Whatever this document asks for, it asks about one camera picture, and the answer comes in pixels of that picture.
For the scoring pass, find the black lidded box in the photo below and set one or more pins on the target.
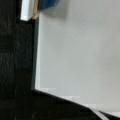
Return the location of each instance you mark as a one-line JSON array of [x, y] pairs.
[[18, 100]]

